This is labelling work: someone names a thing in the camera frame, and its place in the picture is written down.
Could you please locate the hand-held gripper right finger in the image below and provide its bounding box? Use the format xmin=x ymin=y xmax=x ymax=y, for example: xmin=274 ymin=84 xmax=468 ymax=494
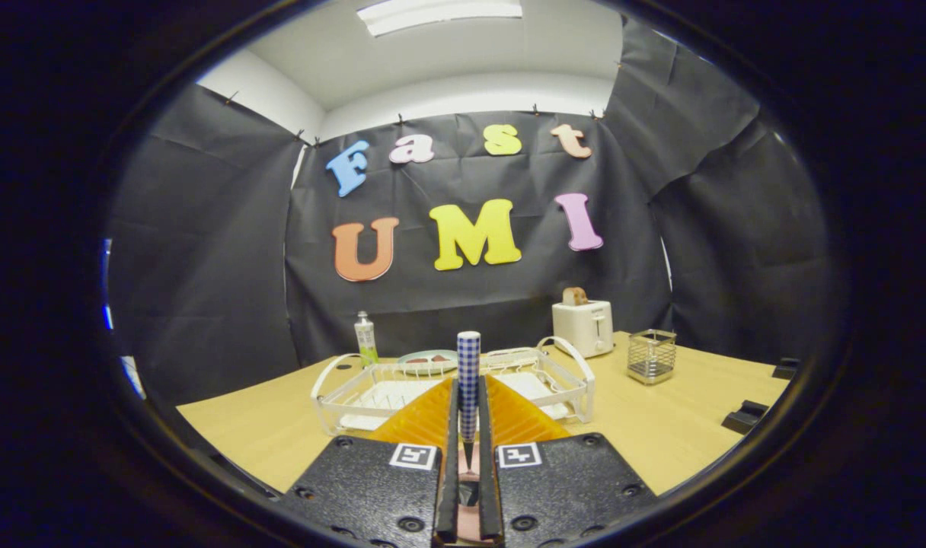
xmin=476 ymin=374 xmax=658 ymax=548

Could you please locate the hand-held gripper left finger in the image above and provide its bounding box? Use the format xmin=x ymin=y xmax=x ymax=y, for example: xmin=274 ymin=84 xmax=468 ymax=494
xmin=280 ymin=377 xmax=462 ymax=548

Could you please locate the white wire dish rack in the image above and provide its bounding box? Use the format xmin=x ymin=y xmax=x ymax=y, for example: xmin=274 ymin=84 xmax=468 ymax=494
xmin=311 ymin=336 xmax=596 ymax=437

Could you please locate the metal wire basket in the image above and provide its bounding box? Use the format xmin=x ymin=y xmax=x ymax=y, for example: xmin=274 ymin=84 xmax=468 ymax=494
xmin=627 ymin=329 xmax=678 ymax=385

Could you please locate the pale green plate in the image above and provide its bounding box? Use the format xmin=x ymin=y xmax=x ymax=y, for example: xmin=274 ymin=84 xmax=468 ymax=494
xmin=397 ymin=349 xmax=459 ymax=375

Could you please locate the green and white tube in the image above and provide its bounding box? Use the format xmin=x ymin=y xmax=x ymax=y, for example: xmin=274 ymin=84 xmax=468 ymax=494
xmin=354 ymin=311 xmax=379 ymax=366

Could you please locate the white toaster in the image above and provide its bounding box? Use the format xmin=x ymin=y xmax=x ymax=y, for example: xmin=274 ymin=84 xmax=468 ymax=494
xmin=552 ymin=299 xmax=615 ymax=358

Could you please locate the ceiling light panel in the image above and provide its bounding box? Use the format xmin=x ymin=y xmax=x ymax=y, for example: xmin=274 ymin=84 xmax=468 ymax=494
xmin=356 ymin=0 xmax=523 ymax=37

